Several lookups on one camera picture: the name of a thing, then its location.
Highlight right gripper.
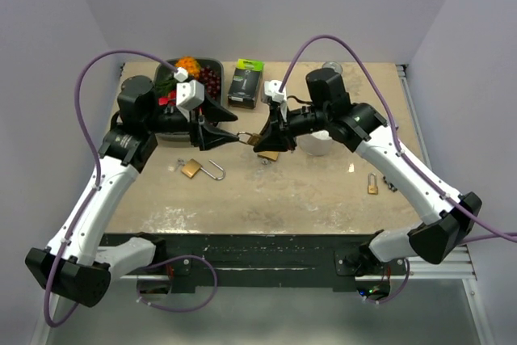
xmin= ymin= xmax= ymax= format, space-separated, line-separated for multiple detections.
xmin=254 ymin=102 xmax=330 ymax=152

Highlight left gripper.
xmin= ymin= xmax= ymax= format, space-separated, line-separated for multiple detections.
xmin=145 ymin=86 xmax=239 ymax=149

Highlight small brass padlock with key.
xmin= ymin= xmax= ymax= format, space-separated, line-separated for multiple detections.
xmin=236 ymin=131 xmax=261 ymax=147

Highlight long shackle brass padlock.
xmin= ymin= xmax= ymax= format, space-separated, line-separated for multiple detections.
xmin=367 ymin=173 xmax=379 ymax=195

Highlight key with panda keychain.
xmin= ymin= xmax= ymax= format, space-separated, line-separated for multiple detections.
xmin=383 ymin=176 xmax=398 ymax=192

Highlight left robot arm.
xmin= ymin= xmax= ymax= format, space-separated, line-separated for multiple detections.
xmin=25 ymin=76 xmax=238 ymax=307

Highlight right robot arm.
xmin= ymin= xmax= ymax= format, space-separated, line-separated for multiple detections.
xmin=254 ymin=68 xmax=481 ymax=276

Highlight large brass padlock centre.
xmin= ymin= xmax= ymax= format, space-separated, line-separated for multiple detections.
xmin=257 ymin=151 xmax=280 ymax=165

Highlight large brass padlock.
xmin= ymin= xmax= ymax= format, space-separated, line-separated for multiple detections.
xmin=174 ymin=158 xmax=226 ymax=181
xmin=257 ymin=151 xmax=280 ymax=165

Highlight white toilet paper roll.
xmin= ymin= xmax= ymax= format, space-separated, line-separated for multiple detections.
xmin=296 ymin=130 xmax=333 ymax=157

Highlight dark red grapes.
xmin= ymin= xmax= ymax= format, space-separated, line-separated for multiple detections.
xmin=199 ymin=65 xmax=222 ymax=99

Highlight black green razor box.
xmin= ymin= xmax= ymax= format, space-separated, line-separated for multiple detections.
xmin=227 ymin=58 xmax=264 ymax=109

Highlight large brass padlock left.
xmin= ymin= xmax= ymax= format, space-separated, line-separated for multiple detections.
xmin=174 ymin=158 xmax=226 ymax=181

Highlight red strawberries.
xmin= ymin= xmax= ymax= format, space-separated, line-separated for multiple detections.
xmin=158 ymin=90 xmax=177 ymax=107

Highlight grey fruit tray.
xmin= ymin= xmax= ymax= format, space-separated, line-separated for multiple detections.
xmin=153 ymin=57 xmax=224 ymax=142

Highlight orange flower bunch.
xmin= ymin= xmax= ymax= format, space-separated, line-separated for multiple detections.
xmin=174 ymin=57 xmax=201 ymax=79

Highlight orange label tin can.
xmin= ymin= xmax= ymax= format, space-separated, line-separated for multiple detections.
xmin=322 ymin=61 xmax=343 ymax=74

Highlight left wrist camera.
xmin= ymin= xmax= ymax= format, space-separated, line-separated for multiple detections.
xmin=174 ymin=67 xmax=205 ymax=114

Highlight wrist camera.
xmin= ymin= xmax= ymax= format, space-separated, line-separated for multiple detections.
xmin=260 ymin=80 xmax=288 ymax=121
xmin=174 ymin=67 xmax=205 ymax=114

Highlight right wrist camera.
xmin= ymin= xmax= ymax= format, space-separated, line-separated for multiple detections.
xmin=260 ymin=80 xmax=288 ymax=121

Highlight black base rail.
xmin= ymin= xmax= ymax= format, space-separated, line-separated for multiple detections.
xmin=131 ymin=234 xmax=405 ymax=293

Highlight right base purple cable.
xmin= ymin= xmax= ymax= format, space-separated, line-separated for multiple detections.
xmin=359 ymin=258 xmax=411 ymax=305

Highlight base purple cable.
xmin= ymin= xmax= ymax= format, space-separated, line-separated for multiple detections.
xmin=359 ymin=258 xmax=411 ymax=305
xmin=136 ymin=255 xmax=219 ymax=313

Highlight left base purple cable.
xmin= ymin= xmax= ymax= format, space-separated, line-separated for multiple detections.
xmin=136 ymin=255 xmax=219 ymax=313

